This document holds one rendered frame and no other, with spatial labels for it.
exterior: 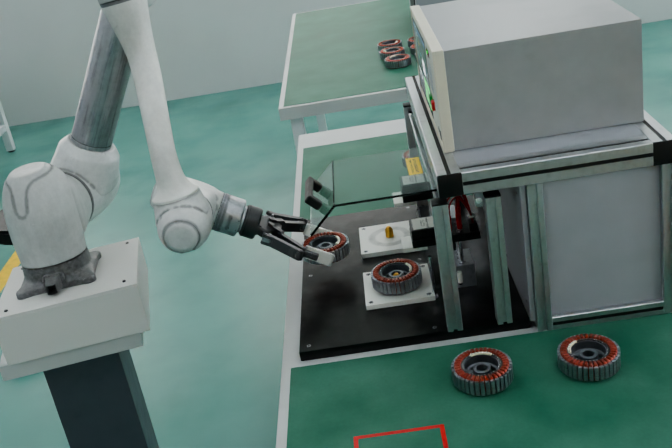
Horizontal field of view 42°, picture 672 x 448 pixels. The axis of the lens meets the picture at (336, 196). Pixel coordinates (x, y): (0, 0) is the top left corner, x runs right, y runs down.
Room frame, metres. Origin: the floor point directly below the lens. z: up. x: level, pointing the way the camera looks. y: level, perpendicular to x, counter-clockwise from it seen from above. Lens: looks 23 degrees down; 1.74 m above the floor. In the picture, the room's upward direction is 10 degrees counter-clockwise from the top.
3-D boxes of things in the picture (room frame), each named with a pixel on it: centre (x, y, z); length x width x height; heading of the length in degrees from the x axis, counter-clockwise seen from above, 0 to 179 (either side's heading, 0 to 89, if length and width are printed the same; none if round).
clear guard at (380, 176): (1.65, -0.11, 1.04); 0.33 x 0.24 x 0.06; 87
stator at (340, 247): (1.83, 0.04, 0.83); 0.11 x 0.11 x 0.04
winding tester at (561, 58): (1.78, -0.43, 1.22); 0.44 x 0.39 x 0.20; 177
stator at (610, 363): (1.32, -0.41, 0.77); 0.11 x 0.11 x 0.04
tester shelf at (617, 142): (1.80, -0.43, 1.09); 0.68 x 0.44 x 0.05; 177
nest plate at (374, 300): (1.69, -0.10, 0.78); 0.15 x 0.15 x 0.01; 87
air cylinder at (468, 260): (1.68, -0.25, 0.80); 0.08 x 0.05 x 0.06; 177
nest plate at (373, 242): (1.93, -0.11, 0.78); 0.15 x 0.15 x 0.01; 87
